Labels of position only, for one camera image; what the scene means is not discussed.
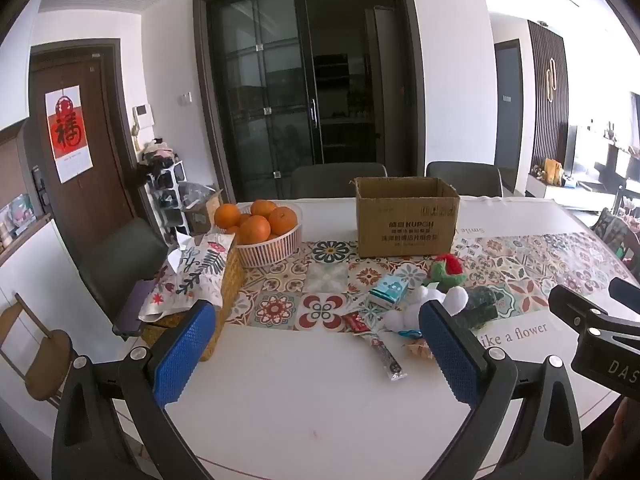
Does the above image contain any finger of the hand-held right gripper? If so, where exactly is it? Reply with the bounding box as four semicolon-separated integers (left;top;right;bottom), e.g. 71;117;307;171
609;277;640;307
548;285;640;342

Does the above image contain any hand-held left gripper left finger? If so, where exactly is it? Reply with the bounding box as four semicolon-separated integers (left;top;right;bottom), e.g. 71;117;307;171
51;300;217;480

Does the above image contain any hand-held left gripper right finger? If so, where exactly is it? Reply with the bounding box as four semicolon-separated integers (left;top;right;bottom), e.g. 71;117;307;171
418;300;585;480

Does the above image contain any white plush toy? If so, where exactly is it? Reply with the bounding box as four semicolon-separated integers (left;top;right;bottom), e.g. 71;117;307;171
382;285;469;335

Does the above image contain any green scouring pad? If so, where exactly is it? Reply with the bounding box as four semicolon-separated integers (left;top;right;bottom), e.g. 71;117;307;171
457;286;506;331

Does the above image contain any brown cardboard box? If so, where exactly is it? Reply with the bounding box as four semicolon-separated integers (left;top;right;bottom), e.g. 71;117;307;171
354;176;461;259

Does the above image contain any person's right forearm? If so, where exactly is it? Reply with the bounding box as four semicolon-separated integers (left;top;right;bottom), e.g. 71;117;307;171
597;400;640;480

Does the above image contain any gold candy wrapper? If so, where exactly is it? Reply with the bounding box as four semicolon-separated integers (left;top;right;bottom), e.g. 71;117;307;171
404;337;432;361

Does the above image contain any patterned armchair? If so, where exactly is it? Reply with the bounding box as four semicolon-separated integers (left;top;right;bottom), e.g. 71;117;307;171
590;207;640;261

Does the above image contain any long snack stick packet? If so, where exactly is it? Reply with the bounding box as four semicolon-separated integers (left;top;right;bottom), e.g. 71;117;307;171
367;334;405;382

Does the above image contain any wicker basket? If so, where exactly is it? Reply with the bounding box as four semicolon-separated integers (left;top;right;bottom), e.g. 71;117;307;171
142;245;246;363

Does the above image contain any red and green plush toy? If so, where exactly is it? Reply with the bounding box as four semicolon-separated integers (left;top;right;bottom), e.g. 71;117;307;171
426;253;465;288

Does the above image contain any teal tissue packet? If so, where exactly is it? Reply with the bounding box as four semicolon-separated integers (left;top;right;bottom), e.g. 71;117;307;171
367;276;408;311

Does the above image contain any floral printed cloth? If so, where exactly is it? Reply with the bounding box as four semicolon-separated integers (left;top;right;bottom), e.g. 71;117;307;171
139;232;238;323

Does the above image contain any red candy wrapper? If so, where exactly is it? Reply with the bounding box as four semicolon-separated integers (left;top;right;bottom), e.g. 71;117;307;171
342;310;371;335

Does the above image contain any white low cabinet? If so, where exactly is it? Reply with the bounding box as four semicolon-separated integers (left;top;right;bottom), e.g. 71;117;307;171
527;170;621;211

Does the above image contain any dark dining chair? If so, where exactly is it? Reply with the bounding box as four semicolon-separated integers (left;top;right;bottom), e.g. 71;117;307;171
79;217;173;342
290;162;388;200
426;161;503;197

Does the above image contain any white fruit basket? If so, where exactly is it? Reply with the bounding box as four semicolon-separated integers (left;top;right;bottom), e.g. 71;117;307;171
215;201;304;268

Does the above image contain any wooden chair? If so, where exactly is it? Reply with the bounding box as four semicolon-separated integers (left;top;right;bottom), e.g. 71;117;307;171
0;292;78;408

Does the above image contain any small open cardboard box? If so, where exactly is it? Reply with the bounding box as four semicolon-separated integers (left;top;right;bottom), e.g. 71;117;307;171
181;189;224;235

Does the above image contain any white shoe rack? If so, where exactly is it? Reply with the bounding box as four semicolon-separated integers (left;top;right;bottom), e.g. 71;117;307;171
145;160;188;238

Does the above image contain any white sideboard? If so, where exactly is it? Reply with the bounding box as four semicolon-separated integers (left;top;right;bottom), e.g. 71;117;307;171
0;212;121;401

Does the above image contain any dark interior door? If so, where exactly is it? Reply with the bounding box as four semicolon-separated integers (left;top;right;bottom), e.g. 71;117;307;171
494;40;523;191

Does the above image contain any pile of clothes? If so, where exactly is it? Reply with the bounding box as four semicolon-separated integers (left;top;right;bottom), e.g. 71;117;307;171
137;138;177;171

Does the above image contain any brown entrance door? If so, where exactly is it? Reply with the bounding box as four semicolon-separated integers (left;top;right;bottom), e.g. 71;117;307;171
27;39;138;281

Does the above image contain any black door lock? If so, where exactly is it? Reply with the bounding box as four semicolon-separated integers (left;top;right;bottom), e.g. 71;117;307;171
31;165;48;216

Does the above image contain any glass sliding door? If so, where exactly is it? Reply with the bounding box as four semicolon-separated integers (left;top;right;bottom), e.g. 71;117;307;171
194;0;433;203

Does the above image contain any gold wall ornament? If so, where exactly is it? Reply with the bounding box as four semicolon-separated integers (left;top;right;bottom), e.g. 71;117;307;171
545;57;560;103

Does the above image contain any white wall intercom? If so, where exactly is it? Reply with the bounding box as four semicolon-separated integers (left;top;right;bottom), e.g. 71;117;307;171
132;103;154;138

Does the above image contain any red and white wall calendar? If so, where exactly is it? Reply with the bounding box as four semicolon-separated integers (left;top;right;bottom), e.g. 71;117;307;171
45;85;93;184

